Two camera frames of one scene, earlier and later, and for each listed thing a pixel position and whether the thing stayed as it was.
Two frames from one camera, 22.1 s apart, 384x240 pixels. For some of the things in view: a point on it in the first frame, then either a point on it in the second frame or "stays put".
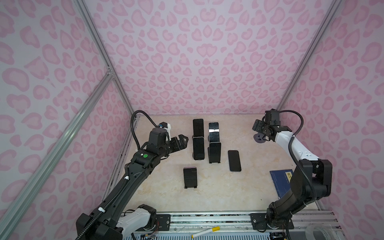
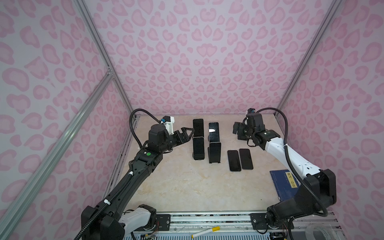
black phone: (215, 152) stays put
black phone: (234, 160) stays put
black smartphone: (190, 175) -> (246, 159)
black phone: (198, 148) stays put
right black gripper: (257, 126) -> (240, 131)
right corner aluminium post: (303, 68) stays put
